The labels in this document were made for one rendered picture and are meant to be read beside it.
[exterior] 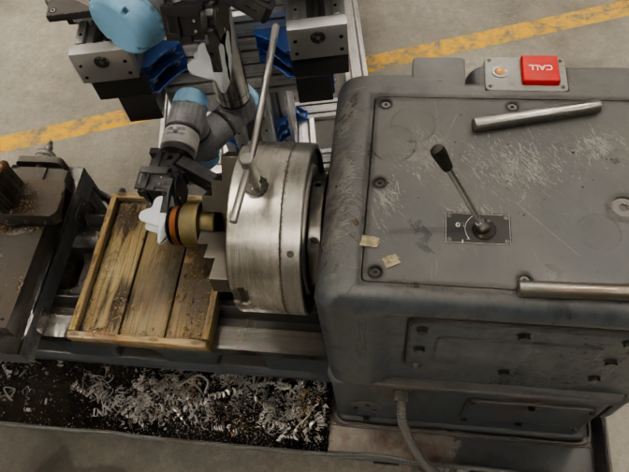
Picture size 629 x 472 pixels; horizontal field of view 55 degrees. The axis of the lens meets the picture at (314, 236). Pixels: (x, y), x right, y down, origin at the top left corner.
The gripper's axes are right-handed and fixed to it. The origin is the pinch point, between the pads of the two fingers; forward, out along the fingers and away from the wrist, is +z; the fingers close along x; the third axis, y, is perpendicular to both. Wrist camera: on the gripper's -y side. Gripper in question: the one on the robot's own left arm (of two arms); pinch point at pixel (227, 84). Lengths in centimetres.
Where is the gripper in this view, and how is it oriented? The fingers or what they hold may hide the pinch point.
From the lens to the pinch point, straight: 101.3
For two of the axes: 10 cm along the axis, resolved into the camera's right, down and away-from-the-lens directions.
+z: 0.5, 7.6, 6.5
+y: -9.9, -0.5, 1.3
